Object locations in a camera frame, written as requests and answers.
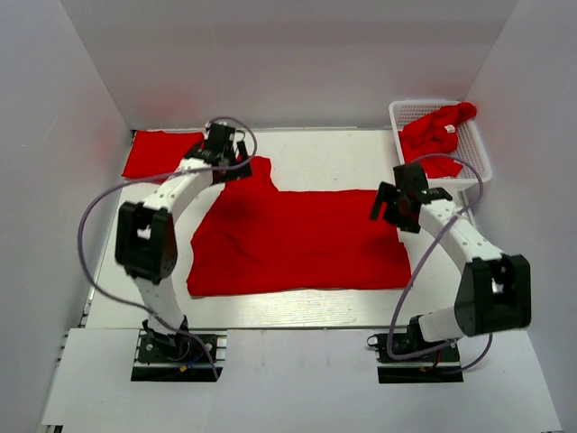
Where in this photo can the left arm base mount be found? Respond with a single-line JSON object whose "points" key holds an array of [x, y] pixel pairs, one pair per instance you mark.
{"points": [[156, 362]]}

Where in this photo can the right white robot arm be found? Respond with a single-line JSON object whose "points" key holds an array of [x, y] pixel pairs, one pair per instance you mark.
{"points": [[494, 293]]}

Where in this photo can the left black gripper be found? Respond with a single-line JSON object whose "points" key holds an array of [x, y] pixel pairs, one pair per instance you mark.
{"points": [[238, 172]]}

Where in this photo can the crumpled red t shirt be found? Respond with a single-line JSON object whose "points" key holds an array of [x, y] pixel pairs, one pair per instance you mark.
{"points": [[436, 132]]}

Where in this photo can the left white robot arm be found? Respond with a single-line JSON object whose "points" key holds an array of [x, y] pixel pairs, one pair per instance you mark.
{"points": [[146, 242]]}

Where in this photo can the white plastic basket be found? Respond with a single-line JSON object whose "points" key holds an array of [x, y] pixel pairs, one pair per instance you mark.
{"points": [[470, 152]]}

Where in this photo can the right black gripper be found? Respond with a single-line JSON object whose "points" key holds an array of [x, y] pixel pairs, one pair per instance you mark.
{"points": [[388, 193]]}

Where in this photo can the folded red t shirt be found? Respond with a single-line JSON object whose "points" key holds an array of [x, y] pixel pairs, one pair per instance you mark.
{"points": [[157, 152]]}

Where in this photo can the red t shirt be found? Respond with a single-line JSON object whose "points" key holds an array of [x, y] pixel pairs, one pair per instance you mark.
{"points": [[157, 152], [436, 132], [258, 239]]}

